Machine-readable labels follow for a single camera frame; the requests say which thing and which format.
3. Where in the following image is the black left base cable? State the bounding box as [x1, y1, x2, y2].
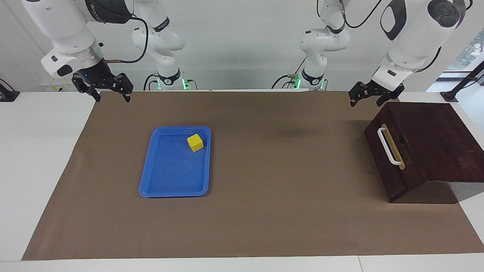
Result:
[271, 57, 307, 90]

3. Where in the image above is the yellow block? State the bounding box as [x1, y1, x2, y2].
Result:
[187, 133, 204, 152]

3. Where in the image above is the window with green foliage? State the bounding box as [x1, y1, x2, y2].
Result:
[446, 26, 484, 72]

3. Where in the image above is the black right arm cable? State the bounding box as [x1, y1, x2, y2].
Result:
[87, 13, 150, 64]

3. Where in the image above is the blue plastic tray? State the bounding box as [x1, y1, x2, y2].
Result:
[139, 126, 212, 198]

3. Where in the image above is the brown paper table mat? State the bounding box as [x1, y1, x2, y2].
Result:
[22, 90, 484, 261]

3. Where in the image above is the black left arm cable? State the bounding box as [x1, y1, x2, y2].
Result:
[338, 0, 443, 72]

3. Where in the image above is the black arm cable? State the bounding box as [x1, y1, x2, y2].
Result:
[87, 13, 150, 64]
[338, 0, 443, 72]

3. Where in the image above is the dark wooden drawer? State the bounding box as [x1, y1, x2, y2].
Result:
[364, 103, 427, 203]

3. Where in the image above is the white wall socket box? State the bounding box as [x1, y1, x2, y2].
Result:
[41, 77, 76, 92]

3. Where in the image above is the black base cable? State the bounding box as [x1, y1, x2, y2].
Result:
[143, 73, 159, 91]
[271, 57, 307, 90]

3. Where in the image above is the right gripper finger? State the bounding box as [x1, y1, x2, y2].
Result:
[113, 73, 133, 103]
[72, 74, 101, 103]

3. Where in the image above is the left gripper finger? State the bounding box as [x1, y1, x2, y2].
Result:
[348, 82, 371, 108]
[376, 85, 405, 107]

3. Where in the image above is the white drawer handle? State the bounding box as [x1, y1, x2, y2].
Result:
[377, 127, 402, 166]

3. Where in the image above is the black right base cable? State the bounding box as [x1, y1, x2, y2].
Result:
[143, 73, 159, 91]

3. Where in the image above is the dark wooden drawer cabinet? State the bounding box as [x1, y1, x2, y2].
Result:
[364, 101, 484, 204]

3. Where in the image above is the black clamp mount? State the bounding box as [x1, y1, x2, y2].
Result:
[0, 78, 20, 102]

